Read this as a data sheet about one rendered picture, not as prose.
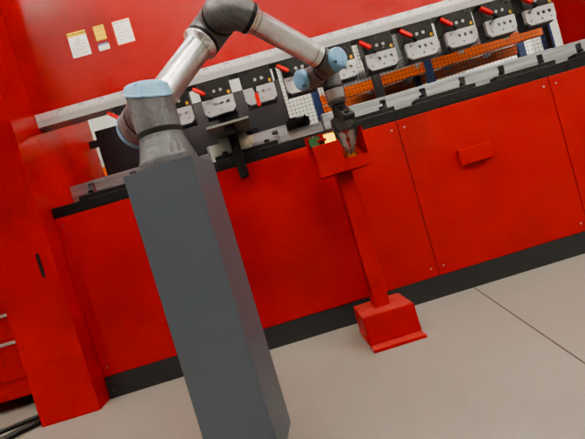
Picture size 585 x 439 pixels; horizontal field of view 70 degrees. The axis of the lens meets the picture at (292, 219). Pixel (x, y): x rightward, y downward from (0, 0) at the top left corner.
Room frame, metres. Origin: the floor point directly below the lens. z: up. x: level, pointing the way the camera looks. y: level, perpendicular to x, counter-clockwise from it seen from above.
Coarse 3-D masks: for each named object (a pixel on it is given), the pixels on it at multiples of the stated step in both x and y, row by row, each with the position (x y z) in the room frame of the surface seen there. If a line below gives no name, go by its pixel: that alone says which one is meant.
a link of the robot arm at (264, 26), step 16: (208, 0) 1.28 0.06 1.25; (224, 0) 1.26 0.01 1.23; (240, 0) 1.27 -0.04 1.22; (208, 16) 1.28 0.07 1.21; (224, 16) 1.27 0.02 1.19; (240, 16) 1.27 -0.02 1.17; (256, 16) 1.28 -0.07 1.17; (224, 32) 1.32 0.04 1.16; (256, 32) 1.32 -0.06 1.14; (272, 32) 1.33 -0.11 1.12; (288, 32) 1.35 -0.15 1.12; (288, 48) 1.37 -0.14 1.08; (304, 48) 1.38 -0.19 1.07; (320, 48) 1.41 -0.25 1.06; (336, 48) 1.42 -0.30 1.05; (320, 64) 1.43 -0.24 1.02; (336, 64) 1.42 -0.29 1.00
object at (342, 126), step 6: (330, 102) 1.62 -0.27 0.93; (336, 102) 1.61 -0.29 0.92; (342, 102) 1.64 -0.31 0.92; (336, 114) 1.63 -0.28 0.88; (330, 120) 1.69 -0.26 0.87; (336, 120) 1.62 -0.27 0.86; (342, 120) 1.62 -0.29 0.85; (348, 120) 1.62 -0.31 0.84; (336, 126) 1.62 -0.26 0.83; (342, 126) 1.62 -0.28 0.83; (348, 126) 1.62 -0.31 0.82
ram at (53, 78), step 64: (0, 0) 1.96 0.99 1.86; (64, 0) 1.97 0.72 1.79; (128, 0) 1.98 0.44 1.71; (192, 0) 1.99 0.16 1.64; (256, 0) 2.00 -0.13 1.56; (320, 0) 2.01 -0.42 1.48; (384, 0) 2.02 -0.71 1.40; (64, 64) 1.96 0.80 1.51; (128, 64) 1.97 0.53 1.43; (256, 64) 1.99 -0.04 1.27
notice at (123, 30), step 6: (126, 18) 1.97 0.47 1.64; (114, 24) 1.97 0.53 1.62; (120, 24) 1.97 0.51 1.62; (126, 24) 1.97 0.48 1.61; (114, 30) 1.97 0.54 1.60; (120, 30) 1.97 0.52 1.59; (126, 30) 1.97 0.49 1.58; (132, 30) 1.97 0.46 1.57; (120, 36) 1.97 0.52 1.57; (126, 36) 1.97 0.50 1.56; (132, 36) 1.97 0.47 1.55; (120, 42) 1.97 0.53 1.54; (126, 42) 1.97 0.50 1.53
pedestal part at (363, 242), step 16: (336, 176) 1.64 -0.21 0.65; (352, 176) 1.62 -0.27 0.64; (352, 192) 1.62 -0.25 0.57; (352, 208) 1.62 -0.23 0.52; (352, 224) 1.62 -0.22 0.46; (368, 240) 1.62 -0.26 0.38; (368, 256) 1.62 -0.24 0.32; (368, 272) 1.62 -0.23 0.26; (368, 288) 1.65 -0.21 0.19; (384, 288) 1.62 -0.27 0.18; (384, 304) 1.62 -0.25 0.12
